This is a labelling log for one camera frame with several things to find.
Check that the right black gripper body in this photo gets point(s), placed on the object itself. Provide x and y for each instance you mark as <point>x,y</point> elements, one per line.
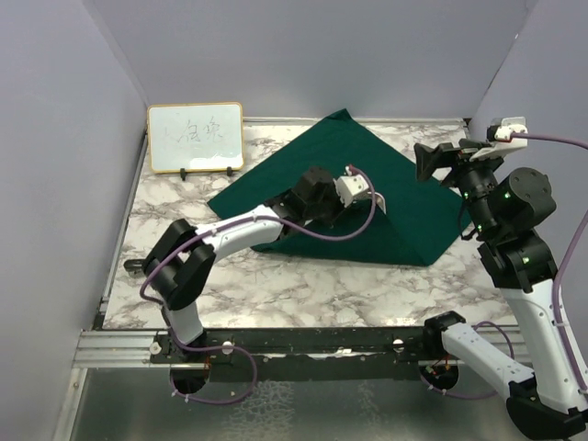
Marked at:
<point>475,177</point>

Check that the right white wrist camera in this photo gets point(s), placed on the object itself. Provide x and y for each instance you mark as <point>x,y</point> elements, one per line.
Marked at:
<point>501,139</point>

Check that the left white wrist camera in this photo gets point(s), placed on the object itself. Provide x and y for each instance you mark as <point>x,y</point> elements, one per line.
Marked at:
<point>351,187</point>

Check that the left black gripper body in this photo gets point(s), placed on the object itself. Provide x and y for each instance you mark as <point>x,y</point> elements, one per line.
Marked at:
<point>328,210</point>

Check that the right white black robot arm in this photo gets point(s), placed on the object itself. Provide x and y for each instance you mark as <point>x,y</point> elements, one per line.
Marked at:
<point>548,399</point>

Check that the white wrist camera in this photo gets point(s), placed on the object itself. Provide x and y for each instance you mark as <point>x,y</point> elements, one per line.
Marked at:
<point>351,187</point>
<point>501,139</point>

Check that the black whiteboard stand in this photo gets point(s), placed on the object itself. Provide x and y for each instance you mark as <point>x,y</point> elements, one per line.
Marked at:
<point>184,173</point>

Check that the small framed whiteboard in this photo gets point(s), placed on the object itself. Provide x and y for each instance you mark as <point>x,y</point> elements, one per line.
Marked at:
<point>202,137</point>

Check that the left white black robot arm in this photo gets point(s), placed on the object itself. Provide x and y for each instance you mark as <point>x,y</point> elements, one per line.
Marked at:
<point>180,263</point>

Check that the stainless steel instrument tray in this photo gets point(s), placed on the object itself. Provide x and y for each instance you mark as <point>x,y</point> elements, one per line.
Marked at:
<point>381,203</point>

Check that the black mounting base rail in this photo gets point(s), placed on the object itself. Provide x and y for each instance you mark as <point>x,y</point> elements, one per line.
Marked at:
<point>405,343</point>

